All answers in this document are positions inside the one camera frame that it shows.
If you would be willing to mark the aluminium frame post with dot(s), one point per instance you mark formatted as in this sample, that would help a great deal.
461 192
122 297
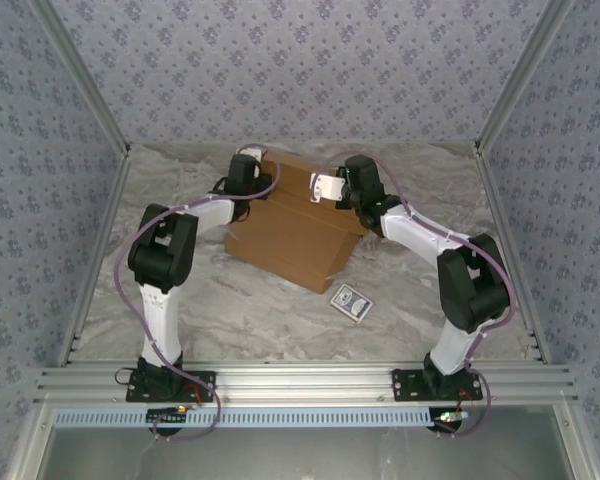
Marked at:
80 75
525 75

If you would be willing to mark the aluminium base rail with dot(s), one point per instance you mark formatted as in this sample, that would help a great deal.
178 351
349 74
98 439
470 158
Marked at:
305 380

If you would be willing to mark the blue playing card deck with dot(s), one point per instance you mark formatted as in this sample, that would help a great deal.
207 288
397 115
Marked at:
351 302

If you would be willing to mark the brown cardboard box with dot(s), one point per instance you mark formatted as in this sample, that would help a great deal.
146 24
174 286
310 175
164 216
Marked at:
290 235

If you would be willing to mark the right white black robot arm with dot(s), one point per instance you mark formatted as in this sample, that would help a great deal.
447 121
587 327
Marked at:
455 345

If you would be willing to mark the small control board with LEDs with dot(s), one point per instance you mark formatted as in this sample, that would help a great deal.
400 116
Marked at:
447 417
167 414

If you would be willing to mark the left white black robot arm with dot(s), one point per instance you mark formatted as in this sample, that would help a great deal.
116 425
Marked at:
160 310

